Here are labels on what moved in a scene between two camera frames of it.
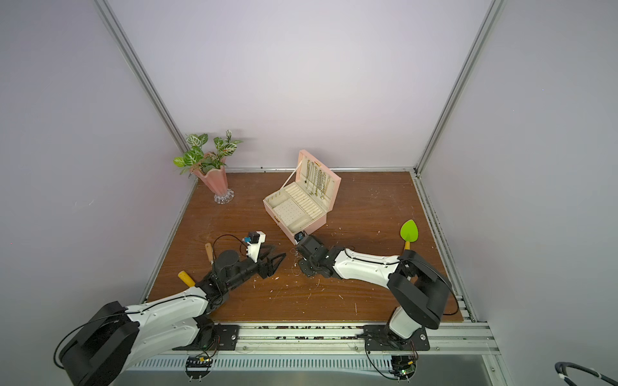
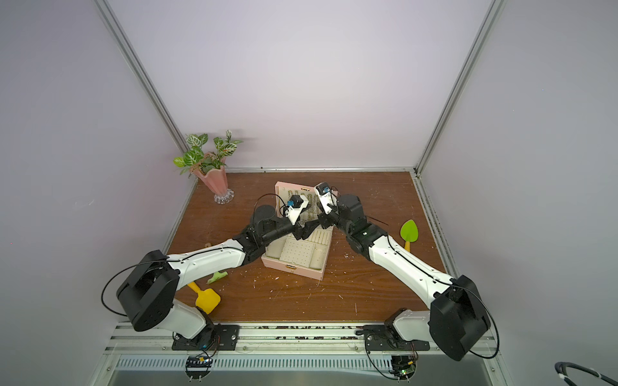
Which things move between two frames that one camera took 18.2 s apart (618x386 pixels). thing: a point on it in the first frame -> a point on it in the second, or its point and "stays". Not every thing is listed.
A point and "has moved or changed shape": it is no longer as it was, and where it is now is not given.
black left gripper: (267, 269) -> (304, 231)
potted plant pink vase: (210, 166) stays
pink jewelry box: (303, 205) has moved or changed shape
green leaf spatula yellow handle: (409, 232) stays
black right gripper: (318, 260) -> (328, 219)
